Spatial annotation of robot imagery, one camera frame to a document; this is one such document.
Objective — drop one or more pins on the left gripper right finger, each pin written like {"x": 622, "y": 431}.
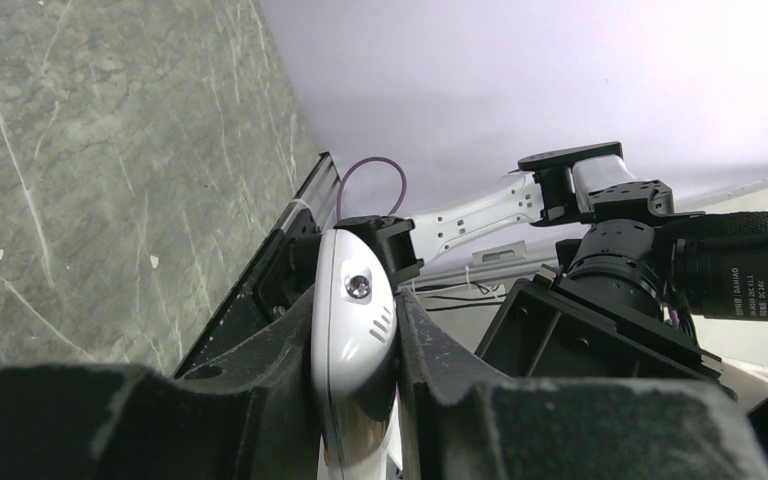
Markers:
{"x": 462, "y": 419}

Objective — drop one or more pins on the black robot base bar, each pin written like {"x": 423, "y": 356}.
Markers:
{"x": 281, "y": 270}

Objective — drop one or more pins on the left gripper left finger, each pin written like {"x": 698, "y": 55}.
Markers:
{"x": 247, "y": 414}

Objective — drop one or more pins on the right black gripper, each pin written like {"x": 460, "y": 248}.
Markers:
{"x": 563, "y": 331}

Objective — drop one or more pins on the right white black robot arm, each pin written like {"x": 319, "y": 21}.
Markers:
{"x": 678, "y": 265}

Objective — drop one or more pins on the white remote control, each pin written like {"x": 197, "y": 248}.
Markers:
{"x": 353, "y": 356}

